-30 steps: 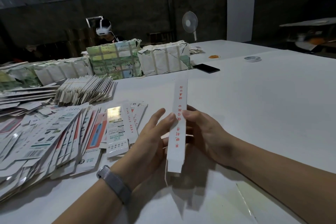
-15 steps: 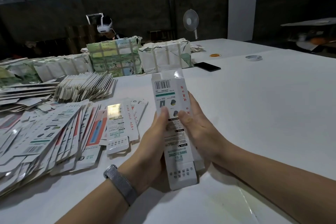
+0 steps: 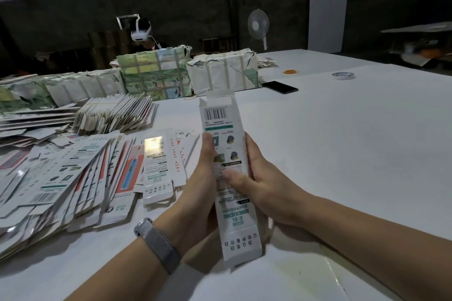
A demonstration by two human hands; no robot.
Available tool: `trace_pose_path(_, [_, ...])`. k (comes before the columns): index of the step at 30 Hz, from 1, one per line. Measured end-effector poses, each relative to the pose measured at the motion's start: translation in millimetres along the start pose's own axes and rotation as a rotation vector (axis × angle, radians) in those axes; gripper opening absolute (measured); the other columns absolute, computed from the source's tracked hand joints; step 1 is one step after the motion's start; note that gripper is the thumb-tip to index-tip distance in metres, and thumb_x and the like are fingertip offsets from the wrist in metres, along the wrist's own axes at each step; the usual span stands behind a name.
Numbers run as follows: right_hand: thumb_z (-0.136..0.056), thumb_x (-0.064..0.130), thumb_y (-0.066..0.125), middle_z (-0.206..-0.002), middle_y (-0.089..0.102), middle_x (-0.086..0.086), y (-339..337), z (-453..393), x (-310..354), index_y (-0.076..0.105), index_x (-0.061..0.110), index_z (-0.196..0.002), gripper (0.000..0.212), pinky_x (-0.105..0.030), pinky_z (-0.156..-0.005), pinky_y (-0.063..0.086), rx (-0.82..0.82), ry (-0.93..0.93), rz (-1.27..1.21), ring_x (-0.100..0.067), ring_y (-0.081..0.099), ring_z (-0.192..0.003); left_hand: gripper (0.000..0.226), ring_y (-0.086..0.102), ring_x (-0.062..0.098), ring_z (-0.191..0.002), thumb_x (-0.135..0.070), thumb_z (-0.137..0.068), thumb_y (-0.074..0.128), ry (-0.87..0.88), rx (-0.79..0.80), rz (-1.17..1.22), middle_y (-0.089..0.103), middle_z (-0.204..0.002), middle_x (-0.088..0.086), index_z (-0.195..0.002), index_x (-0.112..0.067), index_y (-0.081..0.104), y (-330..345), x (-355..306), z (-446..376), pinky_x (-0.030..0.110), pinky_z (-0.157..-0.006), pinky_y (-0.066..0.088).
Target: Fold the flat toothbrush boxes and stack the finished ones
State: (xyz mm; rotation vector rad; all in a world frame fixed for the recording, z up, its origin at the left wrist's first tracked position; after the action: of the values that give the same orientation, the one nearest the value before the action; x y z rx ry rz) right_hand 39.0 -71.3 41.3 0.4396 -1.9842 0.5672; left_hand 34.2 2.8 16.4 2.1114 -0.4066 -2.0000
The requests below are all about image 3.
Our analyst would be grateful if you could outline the person's right hand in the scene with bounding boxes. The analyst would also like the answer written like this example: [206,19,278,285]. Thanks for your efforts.
[221,132,319,229]

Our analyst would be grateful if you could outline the person's left hand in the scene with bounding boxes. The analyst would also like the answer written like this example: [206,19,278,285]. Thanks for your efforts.
[155,131,221,256]

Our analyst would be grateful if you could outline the white toothbrush carton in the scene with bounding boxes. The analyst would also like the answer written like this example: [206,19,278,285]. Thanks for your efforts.
[199,95,264,268]

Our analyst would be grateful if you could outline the fanned stack of white cartons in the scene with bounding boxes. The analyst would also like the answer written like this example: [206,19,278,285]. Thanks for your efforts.
[73,93,158,135]

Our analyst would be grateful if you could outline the pile of cartons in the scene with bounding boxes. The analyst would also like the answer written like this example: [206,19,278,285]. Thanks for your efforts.
[0,96,202,263]

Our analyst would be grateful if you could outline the person's right forearm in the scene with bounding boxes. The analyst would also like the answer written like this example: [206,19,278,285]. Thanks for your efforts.
[300,195,452,301]

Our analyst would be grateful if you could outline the grey band wristwatch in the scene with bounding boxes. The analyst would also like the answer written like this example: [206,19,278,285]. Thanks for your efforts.
[133,217,182,275]

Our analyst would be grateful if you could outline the black smartphone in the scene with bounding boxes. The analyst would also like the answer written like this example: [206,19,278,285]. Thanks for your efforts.
[261,80,299,95]

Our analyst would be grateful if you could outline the green printed wrapped bundle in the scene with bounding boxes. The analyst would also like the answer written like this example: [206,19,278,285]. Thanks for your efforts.
[116,45,193,102]

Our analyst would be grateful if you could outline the dark wooden chair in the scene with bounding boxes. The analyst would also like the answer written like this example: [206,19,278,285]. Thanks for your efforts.
[200,36,236,53]

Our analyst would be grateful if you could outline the white standing fan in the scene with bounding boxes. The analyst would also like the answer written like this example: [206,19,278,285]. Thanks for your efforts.
[247,8,271,51]

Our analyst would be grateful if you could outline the row of white wrapped bundles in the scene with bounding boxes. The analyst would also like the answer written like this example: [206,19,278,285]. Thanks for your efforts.
[0,69,127,113]

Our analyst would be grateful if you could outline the white board panel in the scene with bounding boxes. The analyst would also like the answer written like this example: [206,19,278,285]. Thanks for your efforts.
[307,0,350,54]

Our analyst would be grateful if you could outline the cluttered side table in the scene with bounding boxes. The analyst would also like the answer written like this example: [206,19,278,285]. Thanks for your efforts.
[380,22,452,72]

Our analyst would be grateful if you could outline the white strapped wrapped bundle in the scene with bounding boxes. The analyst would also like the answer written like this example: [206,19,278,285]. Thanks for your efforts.
[186,48,260,97]

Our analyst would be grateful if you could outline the white head-mounted camera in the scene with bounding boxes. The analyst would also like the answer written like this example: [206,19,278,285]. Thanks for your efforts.
[116,14,153,41]

